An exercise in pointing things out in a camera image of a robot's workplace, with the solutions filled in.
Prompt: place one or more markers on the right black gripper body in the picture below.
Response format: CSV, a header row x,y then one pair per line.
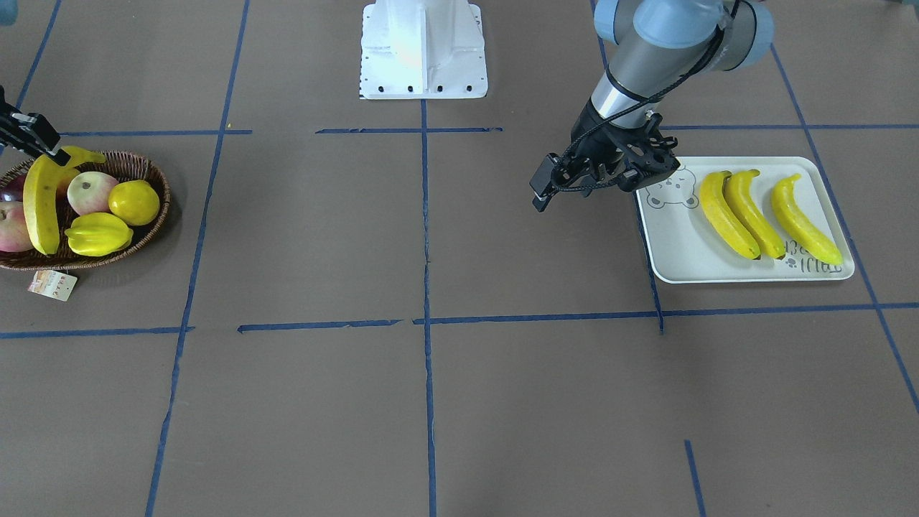
x,y
29,133

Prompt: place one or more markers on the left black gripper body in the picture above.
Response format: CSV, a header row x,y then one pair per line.
x,y
593,144

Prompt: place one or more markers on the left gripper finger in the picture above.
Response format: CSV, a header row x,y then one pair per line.
x,y
542,181
541,202

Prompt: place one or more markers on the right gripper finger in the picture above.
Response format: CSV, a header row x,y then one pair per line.
x,y
31,144
37,123

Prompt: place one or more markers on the yellow banana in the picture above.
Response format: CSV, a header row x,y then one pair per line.
x,y
723,220
43,181
797,225
737,193

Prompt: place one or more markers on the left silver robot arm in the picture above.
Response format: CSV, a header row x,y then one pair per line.
x,y
661,44

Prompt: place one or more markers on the brown wicker basket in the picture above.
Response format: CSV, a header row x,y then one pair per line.
x,y
124,166

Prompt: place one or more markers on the basket paper tag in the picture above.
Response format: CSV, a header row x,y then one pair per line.
x,y
53,284

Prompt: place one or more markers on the pale green pink apple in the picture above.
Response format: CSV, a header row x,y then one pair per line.
x,y
89,192

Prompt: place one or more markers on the dark red mango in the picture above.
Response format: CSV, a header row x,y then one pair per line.
x,y
14,191

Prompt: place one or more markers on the yellow star fruit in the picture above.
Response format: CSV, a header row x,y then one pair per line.
x,y
98,234

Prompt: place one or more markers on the yellow pear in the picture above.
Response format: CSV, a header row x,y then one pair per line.
x,y
135,202

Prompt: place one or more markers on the white bear tray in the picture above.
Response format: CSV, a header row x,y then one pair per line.
x,y
685,249

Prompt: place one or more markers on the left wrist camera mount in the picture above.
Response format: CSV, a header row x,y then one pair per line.
x,y
648,156

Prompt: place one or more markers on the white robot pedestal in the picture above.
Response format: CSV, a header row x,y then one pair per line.
x,y
422,50

